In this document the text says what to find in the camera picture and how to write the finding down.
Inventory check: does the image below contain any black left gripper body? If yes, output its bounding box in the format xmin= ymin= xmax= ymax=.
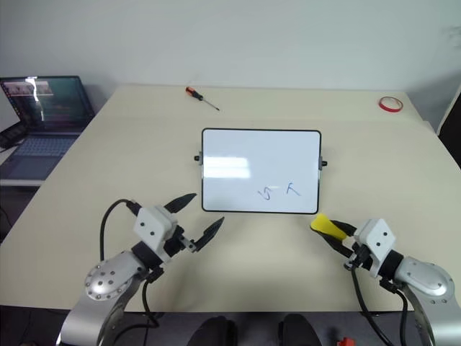
xmin=163 ymin=224 xmax=202 ymax=260

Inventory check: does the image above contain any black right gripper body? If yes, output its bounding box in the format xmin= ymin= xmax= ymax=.
xmin=343 ymin=241 xmax=372 ymax=271

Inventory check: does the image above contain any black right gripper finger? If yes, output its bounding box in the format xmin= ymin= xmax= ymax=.
xmin=315 ymin=230 xmax=353 ymax=260
xmin=329 ymin=219 xmax=357 ymax=236

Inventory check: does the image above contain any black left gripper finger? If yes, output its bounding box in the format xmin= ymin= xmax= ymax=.
xmin=164 ymin=192 xmax=198 ymax=215
xmin=193 ymin=216 xmax=225 ymax=251

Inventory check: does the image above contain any yellow eraser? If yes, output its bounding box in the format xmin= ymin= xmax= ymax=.
xmin=310 ymin=213 xmax=349 ymax=242

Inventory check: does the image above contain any small black-framed whiteboard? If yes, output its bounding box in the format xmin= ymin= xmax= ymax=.
xmin=193 ymin=127 xmax=329 ymax=215

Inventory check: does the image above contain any dark rounded shape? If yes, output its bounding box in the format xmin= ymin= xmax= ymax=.
xmin=278 ymin=313 xmax=318 ymax=346

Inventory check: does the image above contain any red tape roll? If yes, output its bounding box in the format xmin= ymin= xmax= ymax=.
xmin=377 ymin=94 xmax=404 ymax=115

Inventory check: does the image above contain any open grey laptop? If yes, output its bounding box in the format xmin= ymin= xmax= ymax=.
xmin=0 ymin=75 xmax=96 ymax=182

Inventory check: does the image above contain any black device beside laptop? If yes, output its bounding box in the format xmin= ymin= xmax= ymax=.
xmin=0 ymin=120 xmax=29 ymax=150

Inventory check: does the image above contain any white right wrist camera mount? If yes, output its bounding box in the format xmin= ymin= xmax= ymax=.
xmin=352 ymin=217 xmax=397 ymax=279

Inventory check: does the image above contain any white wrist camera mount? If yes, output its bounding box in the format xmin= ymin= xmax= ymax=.
xmin=133 ymin=204 xmax=179 ymax=263
xmin=352 ymin=217 xmax=397 ymax=279

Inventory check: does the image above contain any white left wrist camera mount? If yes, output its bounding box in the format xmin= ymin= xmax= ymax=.
xmin=133 ymin=204 xmax=179 ymax=263

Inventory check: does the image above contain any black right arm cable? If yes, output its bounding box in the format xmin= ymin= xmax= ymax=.
xmin=344 ymin=262 xmax=411 ymax=346

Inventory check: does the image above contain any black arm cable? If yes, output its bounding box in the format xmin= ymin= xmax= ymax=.
xmin=344 ymin=262 xmax=411 ymax=346
xmin=99 ymin=199 xmax=161 ymax=328

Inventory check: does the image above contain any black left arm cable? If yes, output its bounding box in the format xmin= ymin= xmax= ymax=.
xmin=99 ymin=199 xmax=161 ymax=328

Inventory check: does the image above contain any orange-handled screwdriver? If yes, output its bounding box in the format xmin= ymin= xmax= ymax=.
xmin=184 ymin=86 xmax=221 ymax=111

